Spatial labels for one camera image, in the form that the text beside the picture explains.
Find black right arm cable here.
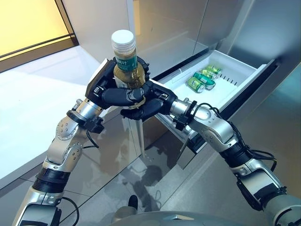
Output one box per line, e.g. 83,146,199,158
195,102,276,171

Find black robot left foot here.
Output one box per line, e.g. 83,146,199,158
128,194,139,210

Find dark green drink can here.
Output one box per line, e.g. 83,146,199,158
192,72,216,90

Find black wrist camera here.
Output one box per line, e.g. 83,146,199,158
67,110,105,134
173,101,198,131

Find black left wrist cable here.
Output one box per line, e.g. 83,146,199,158
86,130,99,149

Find stainless steel fridge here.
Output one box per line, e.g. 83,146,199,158
127,0,238,156

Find yellow tea drink bottle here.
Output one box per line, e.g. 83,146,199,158
111,30,147,110

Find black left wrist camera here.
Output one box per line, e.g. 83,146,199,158
67,110,105,134

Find white tall partition panel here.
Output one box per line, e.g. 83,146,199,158
60,0,145,157

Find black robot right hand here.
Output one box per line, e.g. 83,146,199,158
120,81,178,122

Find grey robot torso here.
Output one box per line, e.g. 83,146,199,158
110,207,259,226

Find white counter cabinet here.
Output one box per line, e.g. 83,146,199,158
0,44,144,196

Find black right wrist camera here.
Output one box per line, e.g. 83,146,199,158
173,101,198,131

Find steel bottom fridge drawer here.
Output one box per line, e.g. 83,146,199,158
141,113,196,157

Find light green drink can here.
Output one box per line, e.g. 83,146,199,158
187,77,206,94
199,69,219,81
204,65,223,76

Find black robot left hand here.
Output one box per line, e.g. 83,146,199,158
85,58,151,110

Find yellow lit window panel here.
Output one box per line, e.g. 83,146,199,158
0,0,79,73

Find fridge drawer with white bin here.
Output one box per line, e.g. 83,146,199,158
150,49,279,170

